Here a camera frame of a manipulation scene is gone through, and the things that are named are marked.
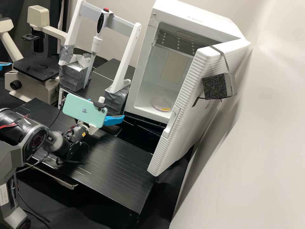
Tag petri dish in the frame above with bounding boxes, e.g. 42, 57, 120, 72
152, 96, 173, 113

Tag black cable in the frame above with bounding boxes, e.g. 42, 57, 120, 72
47, 100, 65, 133

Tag black platform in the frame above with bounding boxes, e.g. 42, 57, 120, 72
119, 114, 168, 154
82, 58, 137, 101
13, 97, 158, 221

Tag pipette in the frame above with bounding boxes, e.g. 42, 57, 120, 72
83, 7, 113, 88

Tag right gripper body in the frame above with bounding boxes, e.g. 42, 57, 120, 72
77, 120, 103, 136

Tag incubator door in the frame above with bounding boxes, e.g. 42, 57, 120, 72
147, 40, 253, 177

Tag cream microscope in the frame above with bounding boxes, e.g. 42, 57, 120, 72
0, 5, 69, 106

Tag white pipette stand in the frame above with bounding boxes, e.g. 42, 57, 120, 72
58, 0, 142, 113

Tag white incubator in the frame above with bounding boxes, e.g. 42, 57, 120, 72
124, 0, 254, 124

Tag right wrist camera phone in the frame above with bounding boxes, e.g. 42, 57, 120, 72
62, 93, 108, 128

